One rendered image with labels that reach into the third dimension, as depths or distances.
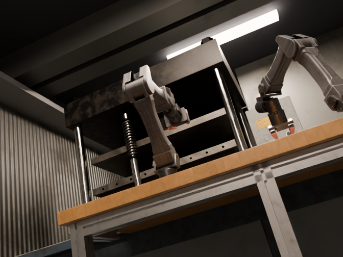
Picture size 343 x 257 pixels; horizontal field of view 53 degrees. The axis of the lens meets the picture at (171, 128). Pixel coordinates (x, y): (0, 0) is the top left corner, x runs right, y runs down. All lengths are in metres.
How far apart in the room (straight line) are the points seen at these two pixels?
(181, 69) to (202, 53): 0.18
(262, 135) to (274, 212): 1.45
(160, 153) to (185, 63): 1.39
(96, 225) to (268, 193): 0.49
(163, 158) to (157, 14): 1.94
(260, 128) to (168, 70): 0.77
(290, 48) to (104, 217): 0.83
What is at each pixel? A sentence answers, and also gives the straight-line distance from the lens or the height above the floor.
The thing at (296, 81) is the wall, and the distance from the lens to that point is 4.33.
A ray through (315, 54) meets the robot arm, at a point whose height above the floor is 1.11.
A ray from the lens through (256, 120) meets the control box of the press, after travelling 2.35.
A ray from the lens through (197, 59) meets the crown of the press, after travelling 2.47.
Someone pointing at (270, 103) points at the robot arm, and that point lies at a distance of 1.47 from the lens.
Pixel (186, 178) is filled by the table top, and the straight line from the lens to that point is 0.93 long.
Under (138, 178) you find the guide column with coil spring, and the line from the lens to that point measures 2.40.
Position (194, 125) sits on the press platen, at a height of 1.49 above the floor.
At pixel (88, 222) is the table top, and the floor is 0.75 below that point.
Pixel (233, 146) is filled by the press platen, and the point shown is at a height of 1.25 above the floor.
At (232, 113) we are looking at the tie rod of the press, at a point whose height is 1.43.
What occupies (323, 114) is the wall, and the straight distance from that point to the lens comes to 4.17.
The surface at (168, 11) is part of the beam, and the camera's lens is 2.96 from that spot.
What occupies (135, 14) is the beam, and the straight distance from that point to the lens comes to 3.02.
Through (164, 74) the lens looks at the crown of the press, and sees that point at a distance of 2.51.
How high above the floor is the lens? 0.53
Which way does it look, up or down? 24 degrees up
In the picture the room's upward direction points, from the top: 14 degrees counter-clockwise
